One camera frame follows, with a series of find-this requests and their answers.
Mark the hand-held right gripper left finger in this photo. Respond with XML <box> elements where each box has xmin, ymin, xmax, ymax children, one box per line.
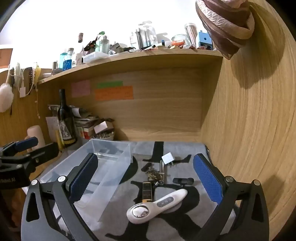
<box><xmin>21</xmin><ymin>152</ymin><xmax>100</xmax><ymax>241</ymax></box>

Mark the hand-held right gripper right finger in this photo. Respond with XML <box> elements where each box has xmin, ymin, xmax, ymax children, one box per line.
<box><xmin>192</xmin><ymin>153</ymin><xmax>270</xmax><ymax>241</ymax></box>

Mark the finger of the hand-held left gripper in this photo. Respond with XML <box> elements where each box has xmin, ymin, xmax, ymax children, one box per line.
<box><xmin>22</xmin><ymin>142</ymin><xmax>60</xmax><ymax>173</ymax></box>
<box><xmin>0</xmin><ymin>137</ymin><xmax>39</xmax><ymax>158</ymax></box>

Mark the clear plastic storage box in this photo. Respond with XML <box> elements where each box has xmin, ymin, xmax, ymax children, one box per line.
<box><xmin>38</xmin><ymin>138</ymin><xmax>134</xmax><ymax>223</ymax></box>

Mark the white handheld massager device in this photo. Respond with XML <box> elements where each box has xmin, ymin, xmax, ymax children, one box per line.
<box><xmin>126</xmin><ymin>188</ymin><xmax>188</xmax><ymax>224</ymax></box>

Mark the black gold lighter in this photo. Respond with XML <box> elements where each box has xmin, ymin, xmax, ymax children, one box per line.
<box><xmin>142</xmin><ymin>182</ymin><xmax>153</xmax><ymax>202</ymax></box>

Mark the black clip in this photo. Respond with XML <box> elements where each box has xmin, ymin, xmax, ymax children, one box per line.
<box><xmin>173</xmin><ymin>177</ymin><xmax>194</xmax><ymax>186</ymax></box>

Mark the white paper sheet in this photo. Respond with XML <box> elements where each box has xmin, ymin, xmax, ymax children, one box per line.
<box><xmin>46</xmin><ymin>116</ymin><xmax>60</xmax><ymax>143</ymax></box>

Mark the dark wine bottle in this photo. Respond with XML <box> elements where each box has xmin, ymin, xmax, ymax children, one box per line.
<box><xmin>57</xmin><ymin>89</ymin><xmax>78</xmax><ymax>148</ymax></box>

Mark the white charger plug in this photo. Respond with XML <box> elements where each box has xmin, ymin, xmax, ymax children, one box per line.
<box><xmin>161</xmin><ymin>152</ymin><xmax>176</xmax><ymax>166</ymax></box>

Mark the grey bowl of small items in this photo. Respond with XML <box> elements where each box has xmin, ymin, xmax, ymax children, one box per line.
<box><xmin>94</xmin><ymin>131</ymin><xmax>115</xmax><ymax>141</ymax></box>

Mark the white fluffy puff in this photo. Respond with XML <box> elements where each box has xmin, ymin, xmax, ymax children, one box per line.
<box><xmin>0</xmin><ymin>83</ymin><xmax>14</xmax><ymax>113</ymax></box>

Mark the stack of books and papers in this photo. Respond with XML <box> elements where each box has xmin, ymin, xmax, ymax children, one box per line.
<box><xmin>47</xmin><ymin>104</ymin><xmax>102</xmax><ymax>139</ymax></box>

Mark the small white cardboard box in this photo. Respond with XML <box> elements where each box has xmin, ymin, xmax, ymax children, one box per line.
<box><xmin>93</xmin><ymin>119</ymin><xmax>114</xmax><ymax>134</ymax></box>

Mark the bunch of keys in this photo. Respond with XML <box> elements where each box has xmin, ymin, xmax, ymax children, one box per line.
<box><xmin>147</xmin><ymin>169</ymin><xmax>164</xmax><ymax>186</ymax></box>

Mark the grey black printed mat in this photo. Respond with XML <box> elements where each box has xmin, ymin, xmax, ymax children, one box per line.
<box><xmin>23</xmin><ymin>140</ymin><xmax>238</xmax><ymax>241</ymax></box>

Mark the blue liquid bottle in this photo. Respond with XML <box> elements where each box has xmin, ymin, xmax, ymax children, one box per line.
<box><xmin>60</xmin><ymin>53</ymin><xmax>74</xmax><ymax>70</ymax></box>

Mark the orange sticky note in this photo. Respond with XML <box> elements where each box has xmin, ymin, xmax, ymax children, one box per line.
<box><xmin>95</xmin><ymin>86</ymin><xmax>134</xmax><ymax>101</ymax></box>

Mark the green sticky note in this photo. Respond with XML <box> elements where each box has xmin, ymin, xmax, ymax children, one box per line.
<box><xmin>97</xmin><ymin>80</ymin><xmax>124</xmax><ymax>88</ymax></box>

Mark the white plastic tray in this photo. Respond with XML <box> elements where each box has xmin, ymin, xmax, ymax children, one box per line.
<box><xmin>83</xmin><ymin>51</ymin><xmax>109</xmax><ymax>63</ymax></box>

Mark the clear green glass bottle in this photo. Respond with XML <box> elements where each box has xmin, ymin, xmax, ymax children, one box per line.
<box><xmin>95</xmin><ymin>35</ymin><xmax>110</xmax><ymax>54</ymax></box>

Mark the wooden shelf board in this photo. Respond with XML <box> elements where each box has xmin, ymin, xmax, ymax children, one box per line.
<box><xmin>37</xmin><ymin>49</ymin><xmax>223</xmax><ymax>85</ymax></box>

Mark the blue box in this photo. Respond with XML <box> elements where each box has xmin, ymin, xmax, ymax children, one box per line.
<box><xmin>198</xmin><ymin>31</ymin><xmax>213</xmax><ymax>50</ymax></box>

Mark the glass bowl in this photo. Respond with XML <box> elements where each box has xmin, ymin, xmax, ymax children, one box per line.
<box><xmin>171</xmin><ymin>34</ymin><xmax>188</xmax><ymax>47</ymax></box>

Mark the clear jar of pink sticks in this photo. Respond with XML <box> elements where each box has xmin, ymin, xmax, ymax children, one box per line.
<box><xmin>184</xmin><ymin>23</ymin><xmax>197</xmax><ymax>47</ymax></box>

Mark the clear plastic packaging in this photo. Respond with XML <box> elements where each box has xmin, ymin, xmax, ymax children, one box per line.
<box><xmin>129</xmin><ymin>21</ymin><xmax>160</xmax><ymax>49</ymax></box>

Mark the white beaded string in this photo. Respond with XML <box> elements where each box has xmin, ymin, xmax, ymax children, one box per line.
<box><xmin>35</xmin><ymin>87</ymin><xmax>41</xmax><ymax>119</ymax></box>

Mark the black patterned strap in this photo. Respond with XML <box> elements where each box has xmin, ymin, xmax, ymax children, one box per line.
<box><xmin>25</xmin><ymin>67</ymin><xmax>33</xmax><ymax>93</ymax></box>

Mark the orange wall paper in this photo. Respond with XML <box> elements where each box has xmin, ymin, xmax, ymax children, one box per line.
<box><xmin>0</xmin><ymin>48</ymin><xmax>13</xmax><ymax>69</ymax></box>

